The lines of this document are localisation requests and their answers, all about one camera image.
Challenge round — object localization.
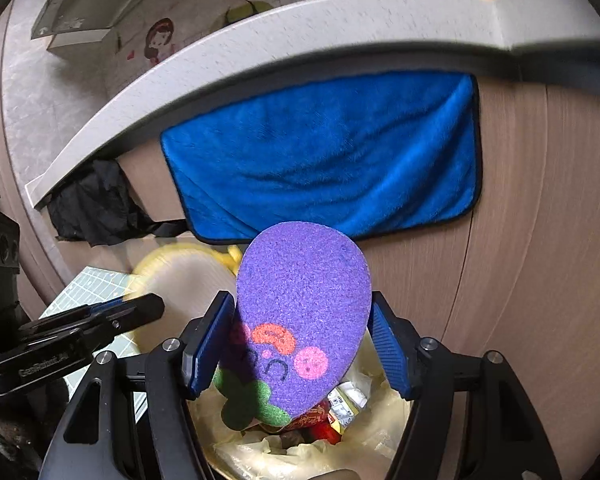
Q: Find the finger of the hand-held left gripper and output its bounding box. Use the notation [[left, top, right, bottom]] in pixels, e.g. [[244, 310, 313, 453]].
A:
[[22, 294, 166, 348], [20, 299, 131, 331]]

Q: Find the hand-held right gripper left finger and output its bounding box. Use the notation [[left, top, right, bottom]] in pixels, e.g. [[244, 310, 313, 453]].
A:
[[42, 290, 237, 480]]

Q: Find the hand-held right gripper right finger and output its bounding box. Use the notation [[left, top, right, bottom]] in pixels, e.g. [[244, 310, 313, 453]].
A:
[[370, 290, 563, 480]]

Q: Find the purple eggplant-shaped sponge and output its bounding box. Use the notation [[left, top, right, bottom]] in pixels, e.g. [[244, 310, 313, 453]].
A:
[[214, 221, 372, 428]]

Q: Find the yellow plastic bin bag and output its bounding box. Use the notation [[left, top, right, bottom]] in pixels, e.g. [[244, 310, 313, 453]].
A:
[[187, 340, 416, 480]]

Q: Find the green checked tablecloth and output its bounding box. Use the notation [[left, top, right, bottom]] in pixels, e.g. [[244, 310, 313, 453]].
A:
[[39, 266, 148, 426]]

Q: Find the yellow and white packet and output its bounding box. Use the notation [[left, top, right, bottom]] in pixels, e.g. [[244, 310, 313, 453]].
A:
[[327, 381, 368, 428]]

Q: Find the red paper cup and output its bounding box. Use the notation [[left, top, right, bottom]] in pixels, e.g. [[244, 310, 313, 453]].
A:
[[285, 402, 343, 447]]

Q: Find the black cloth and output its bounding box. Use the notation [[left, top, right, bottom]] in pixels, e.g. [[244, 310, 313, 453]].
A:
[[47, 159, 188, 248]]

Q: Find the blue towel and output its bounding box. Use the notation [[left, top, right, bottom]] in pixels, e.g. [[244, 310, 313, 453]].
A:
[[160, 71, 482, 246]]

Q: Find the grey stone kitchen counter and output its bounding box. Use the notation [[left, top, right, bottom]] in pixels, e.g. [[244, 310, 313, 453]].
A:
[[25, 0, 600, 211]]

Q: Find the steel range hood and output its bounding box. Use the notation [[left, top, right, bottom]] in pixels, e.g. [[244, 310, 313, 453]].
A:
[[30, 0, 181, 51]]

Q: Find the brown wooden door frame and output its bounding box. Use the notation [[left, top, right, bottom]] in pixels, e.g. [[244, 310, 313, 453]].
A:
[[0, 5, 76, 306]]

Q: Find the cartoon wall poster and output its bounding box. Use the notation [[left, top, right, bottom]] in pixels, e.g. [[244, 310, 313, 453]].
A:
[[105, 0, 416, 96]]

